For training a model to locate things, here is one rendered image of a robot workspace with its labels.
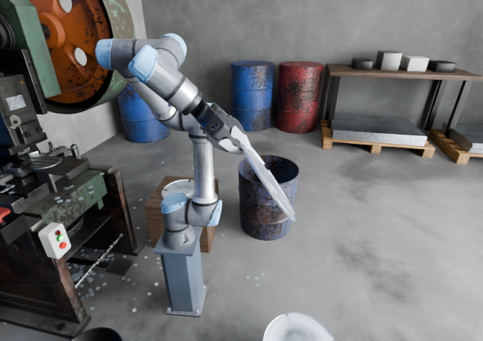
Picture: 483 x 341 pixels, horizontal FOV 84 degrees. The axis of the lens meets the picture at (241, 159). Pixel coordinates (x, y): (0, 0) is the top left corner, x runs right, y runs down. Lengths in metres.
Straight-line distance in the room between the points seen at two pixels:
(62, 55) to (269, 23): 3.03
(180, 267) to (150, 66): 0.99
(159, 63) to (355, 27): 3.76
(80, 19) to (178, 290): 1.40
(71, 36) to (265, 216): 1.48
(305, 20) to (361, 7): 0.70
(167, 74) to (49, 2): 1.18
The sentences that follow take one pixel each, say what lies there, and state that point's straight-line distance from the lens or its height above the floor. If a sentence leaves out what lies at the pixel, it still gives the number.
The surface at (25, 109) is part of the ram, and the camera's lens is 1.54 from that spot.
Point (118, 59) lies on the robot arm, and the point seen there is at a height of 1.29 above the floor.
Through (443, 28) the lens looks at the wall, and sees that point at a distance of 4.54.
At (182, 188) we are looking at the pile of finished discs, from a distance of 1.90.
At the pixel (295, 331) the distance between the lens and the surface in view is 1.33.
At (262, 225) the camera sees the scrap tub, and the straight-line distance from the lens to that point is 1.90.
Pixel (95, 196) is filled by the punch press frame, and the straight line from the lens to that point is 1.66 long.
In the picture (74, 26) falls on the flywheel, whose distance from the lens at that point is 1.69.
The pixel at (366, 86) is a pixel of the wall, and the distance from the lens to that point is 4.39.
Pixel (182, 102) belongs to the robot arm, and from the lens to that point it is 0.66.
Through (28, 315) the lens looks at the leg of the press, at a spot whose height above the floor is 0.03.
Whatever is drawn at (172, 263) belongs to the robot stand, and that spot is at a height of 0.37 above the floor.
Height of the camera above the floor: 1.37
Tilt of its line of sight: 27 degrees down
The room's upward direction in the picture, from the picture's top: straight up
